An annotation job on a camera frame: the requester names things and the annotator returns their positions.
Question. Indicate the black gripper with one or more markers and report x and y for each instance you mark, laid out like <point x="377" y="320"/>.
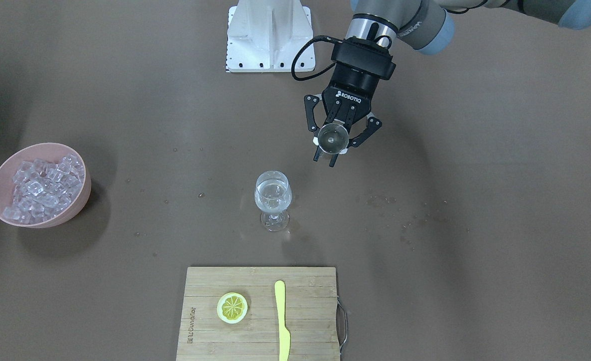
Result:
<point x="351" y="89"/>

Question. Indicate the steel jigger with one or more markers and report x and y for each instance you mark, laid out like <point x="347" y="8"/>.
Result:
<point x="333" y="138"/>

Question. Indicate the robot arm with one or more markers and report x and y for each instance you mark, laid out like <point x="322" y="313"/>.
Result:
<point x="428" y="27"/>

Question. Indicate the wine glass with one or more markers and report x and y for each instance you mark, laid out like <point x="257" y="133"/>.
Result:
<point x="273" y="196"/>

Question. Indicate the clear ice cubes pile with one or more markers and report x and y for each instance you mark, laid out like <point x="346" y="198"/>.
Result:
<point x="43" y="190"/>

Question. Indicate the bamboo cutting board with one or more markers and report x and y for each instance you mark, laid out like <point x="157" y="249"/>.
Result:
<point x="310" y="314"/>

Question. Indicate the yellow lemon slice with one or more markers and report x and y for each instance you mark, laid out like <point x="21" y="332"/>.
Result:
<point x="232" y="307"/>

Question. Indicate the yellow plastic knife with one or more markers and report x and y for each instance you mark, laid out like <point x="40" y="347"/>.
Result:
<point x="283" y="333"/>

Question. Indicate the pink bowl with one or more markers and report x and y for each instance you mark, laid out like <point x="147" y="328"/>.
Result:
<point x="50" y="151"/>

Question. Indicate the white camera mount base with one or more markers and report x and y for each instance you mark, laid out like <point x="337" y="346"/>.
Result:
<point x="265" y="36"/>

